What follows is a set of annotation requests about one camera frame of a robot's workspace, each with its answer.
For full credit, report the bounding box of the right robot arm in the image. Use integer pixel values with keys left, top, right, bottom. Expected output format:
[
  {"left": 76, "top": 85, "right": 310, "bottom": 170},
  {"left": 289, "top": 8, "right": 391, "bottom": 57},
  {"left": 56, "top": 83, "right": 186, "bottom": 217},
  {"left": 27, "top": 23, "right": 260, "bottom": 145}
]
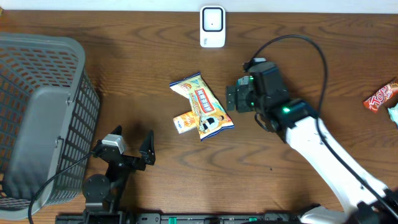
[{"left": 226, "top": 58, "right": 397, "bottom": 223}]

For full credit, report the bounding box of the red chocolate bar wrapper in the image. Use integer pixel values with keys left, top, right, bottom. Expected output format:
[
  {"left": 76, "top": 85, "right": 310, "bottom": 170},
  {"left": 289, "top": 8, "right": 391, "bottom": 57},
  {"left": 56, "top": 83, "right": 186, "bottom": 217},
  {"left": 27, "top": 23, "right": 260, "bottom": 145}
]
[{"left": 363, "top": 80, "right": 397, "bottom": 113}]

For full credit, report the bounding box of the yellow snack bag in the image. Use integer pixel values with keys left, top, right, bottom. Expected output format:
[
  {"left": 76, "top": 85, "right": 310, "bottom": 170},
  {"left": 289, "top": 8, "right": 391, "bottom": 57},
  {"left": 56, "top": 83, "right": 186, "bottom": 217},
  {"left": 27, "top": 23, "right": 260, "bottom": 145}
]
[{"left": 169, "top": 72, "right": 234, "bottom": 141}]

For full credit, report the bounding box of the light green snack packet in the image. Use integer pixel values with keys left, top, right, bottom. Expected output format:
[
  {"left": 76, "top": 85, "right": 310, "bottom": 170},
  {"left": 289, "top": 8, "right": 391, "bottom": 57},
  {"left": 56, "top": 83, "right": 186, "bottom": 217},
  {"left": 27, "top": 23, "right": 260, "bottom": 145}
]
[{"left": 387, "top": 104, "right": 398, "bottom": 126}]

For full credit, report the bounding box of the grey plastic shopping basket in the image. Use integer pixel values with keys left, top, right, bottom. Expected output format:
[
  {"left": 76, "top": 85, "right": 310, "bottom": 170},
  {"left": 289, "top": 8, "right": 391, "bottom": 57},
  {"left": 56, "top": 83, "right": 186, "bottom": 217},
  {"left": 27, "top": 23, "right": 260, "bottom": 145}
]
[{"left": 1, "top": 32, "right": 100, "bottom": 220}]

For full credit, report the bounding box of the blue mouthwash bottle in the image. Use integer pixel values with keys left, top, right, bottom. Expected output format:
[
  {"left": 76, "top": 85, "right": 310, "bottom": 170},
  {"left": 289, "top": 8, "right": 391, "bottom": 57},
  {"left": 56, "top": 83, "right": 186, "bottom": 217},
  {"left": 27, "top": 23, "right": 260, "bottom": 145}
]
[{"left": 236, "top": 76, "right": 250, "bottom": 87}]

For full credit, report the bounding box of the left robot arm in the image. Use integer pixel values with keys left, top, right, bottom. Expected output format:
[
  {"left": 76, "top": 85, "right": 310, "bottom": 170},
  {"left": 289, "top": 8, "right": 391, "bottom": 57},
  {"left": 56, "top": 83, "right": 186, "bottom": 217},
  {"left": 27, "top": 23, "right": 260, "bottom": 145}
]
[{"left": 82, "top": 126, "right": 155, "bottom": 224}]

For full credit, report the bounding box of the small orange snack packet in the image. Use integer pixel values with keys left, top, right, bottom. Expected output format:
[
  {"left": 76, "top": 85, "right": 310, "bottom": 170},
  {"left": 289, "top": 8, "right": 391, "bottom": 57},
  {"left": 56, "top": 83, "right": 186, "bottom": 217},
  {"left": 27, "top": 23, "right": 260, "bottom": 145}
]
[{"left": 173, "top": 111, "right": 197, "bottom": 134}]

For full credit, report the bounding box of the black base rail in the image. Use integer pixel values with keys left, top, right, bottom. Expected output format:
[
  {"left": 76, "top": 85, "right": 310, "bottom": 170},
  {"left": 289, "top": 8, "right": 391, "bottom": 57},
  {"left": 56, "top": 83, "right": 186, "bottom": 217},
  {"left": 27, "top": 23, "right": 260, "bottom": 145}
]
[{"left": 55, "top": 212, "right": 301, "bottom": 224}]

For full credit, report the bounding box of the white barcode scanner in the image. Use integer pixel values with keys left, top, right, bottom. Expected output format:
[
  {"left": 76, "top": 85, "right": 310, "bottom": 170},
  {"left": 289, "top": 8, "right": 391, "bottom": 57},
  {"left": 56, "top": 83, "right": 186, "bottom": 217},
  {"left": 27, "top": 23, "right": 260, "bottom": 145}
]
[{"left": 200, "top": 6, "right": 226, "bottom": 48}]

